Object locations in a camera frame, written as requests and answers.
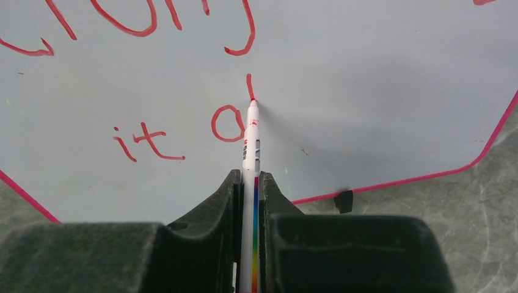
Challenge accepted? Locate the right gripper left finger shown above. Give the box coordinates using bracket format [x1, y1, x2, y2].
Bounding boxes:
[1, 170, 241, 292]

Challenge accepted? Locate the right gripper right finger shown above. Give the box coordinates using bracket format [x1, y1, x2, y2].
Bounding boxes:
[259, 172, 455, 292]

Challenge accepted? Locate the white red whiteboard marker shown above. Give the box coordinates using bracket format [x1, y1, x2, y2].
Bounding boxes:
[236, 98, 261, 292]

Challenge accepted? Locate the pink-framed whiteboard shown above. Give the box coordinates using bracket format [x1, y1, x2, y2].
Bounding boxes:
[1, 1, 517, 222]

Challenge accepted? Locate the wire whiteboard stand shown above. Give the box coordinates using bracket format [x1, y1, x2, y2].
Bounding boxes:
[334, 190, 354, 214]

